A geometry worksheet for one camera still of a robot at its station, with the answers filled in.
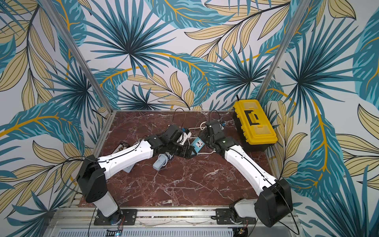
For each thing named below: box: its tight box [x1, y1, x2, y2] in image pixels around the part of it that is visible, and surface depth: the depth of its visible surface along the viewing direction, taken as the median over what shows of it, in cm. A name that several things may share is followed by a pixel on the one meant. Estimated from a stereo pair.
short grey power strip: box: [152, 154, 167, 171], surface depth 87 cm
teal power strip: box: [190, 136, 206, 155], surface depth 79 cm
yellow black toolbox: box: [233, 99, 278, 152], surface depth 94 cm
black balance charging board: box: [111, 141, 131, 155], surface depth 99 cm
